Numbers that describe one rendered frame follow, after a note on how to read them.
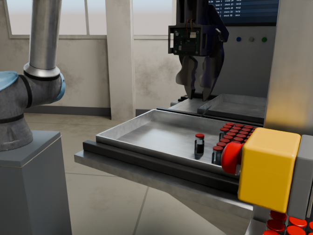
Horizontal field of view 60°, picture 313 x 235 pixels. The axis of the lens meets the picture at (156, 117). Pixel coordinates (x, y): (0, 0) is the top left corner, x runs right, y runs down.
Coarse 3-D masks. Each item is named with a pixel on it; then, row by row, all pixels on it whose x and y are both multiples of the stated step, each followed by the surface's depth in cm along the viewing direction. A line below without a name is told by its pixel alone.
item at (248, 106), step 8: (224, 96) 107; (232, 96) 105; (240, 96) 104; (248, 96) 102; (208, 104) 94; (216, 104) 101; (224, 104) 103; (232, 104) 103; (240, 104) 103; (248, 104) 103; (256, 104) 102; (264, 104) 100; (200, 112) 86; (208, 112) 85; (216, 112) 83; (224, 112) 82; (232, 112) 93; (240, 112) 93; (248, 112) 93; (256, 112) 93; (264, 112) 93; (248, 120) 79; (256, 120) 78
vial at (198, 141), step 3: (198, 138) 60; (201, 138) 60; (195, 141) 61; (198, 141) 60; (201, 141) 60; (195, 144) 61; (201, 144) 60; (195, 147) 61; (195, 150) 61; (195, 153) 61; (198, 153) 61; (201, 153) 61
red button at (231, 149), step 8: (232, 144) 34; (240, 144) 34; (224, 152) 33; (232, 152) 33; (240, 152) 34; (224, 160) 33; (232, 160) 33; (240, 160) 34; (224, 168) 34; (232, 168) 33
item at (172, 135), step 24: (144, 120) 81; (168, 120) 83; (192, 120) 79; (216, 120) 75; (120, 144) 61; (144, 144) 67; (168, 144) 67; (192, 144) 67; (216, 144) 67; (216, 168) 50
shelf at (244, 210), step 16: (80, 160) 62; (96, 160) 59; (112, 160) 59; (128, 176) 55; (144, 176) 53; (160, 176) 53; (176, 192) 50; (192, 192) 48; (208, 192) 48; (224, 192) 48; (224, 208) 45; (240, 208) 44
